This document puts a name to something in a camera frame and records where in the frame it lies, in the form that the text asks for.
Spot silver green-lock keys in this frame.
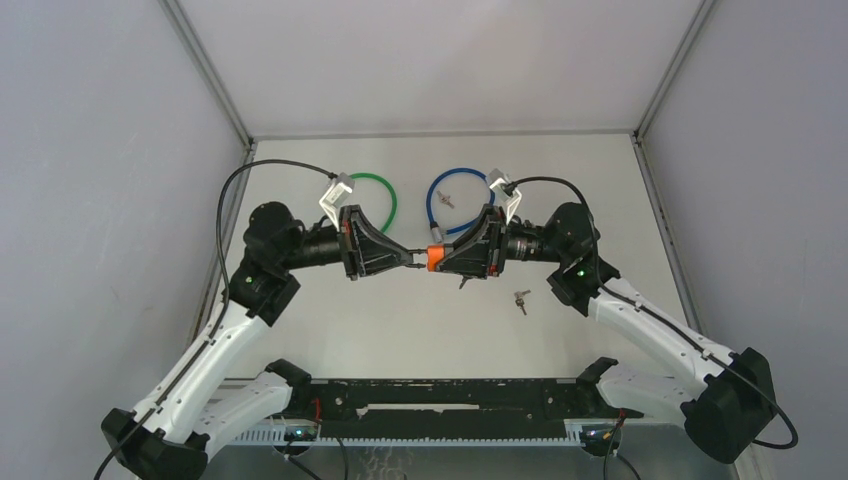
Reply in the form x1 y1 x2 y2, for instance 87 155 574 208
514 290 531 316

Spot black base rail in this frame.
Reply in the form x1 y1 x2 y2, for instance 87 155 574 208
282 378 623 439

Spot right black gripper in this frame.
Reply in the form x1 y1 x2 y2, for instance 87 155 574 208
435 203 568 280

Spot right black camera cable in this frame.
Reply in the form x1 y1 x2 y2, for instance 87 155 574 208
503 176 800 452

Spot orange padlock with keys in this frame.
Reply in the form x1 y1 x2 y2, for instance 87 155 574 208
405 243 472 289

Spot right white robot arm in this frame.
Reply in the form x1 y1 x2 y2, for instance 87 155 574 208
427 202 778 464

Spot white slotted cable duct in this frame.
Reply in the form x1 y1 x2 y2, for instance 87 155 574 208
228 423 612 447

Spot left black camera cable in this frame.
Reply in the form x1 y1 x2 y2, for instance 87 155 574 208
92 158 339 480

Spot black camera cable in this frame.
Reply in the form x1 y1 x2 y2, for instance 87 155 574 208
503 176 800 452
92 158 339 480

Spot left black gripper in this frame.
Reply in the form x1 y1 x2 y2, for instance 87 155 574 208
280 205 413 281

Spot blue cable lock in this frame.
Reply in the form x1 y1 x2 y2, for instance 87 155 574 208
424 167 494 243

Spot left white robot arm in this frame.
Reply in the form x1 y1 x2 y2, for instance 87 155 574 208
101 202 413 479

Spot green cable lock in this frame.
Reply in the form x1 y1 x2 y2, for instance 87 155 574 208
350 172 399 233

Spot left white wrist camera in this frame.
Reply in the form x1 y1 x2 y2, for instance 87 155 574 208
319 173 355 230

